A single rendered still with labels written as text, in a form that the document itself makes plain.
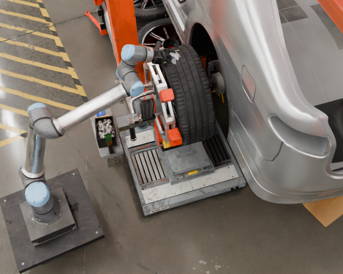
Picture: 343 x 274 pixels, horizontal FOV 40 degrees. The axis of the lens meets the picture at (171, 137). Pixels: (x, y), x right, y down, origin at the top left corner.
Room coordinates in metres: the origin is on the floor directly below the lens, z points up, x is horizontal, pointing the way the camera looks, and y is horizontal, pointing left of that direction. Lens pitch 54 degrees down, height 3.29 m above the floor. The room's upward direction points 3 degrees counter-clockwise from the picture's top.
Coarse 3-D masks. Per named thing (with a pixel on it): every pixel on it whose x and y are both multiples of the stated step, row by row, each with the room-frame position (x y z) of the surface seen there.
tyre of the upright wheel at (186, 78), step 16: (176, 48) 2.25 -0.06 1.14; (192, 48) 2.22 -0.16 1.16; (176, 64) 2.07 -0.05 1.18; (192, 64) 2.06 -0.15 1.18; (176, 80) 1.95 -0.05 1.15; (192, 80) 1.96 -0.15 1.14; (208, 80) 1.96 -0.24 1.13; (176, 96) 1.87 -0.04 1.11; (192, 96) 1.88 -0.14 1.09; (208, 96) 1.88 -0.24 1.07; (176, 112) 1.84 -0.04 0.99; (192, 112) 1.81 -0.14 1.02; (208, 112) 1.83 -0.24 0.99; (192, 128) 1.77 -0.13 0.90; (208, 128) 1.80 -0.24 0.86
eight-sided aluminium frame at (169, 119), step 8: (144, 64) 2.26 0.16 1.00; (152, 64) 2.14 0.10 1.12; (144, 72) 2.29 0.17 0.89; (152, 72) 2.07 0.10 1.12; (160, 72) 2.06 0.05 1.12; (160, 88) 1.93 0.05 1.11; (168, 104) 1.87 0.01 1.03; (160, 112) 2.14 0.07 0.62; (168, 120) 1.79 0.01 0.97; (160, 128) 1.99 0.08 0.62; (168, 128) 1.79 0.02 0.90
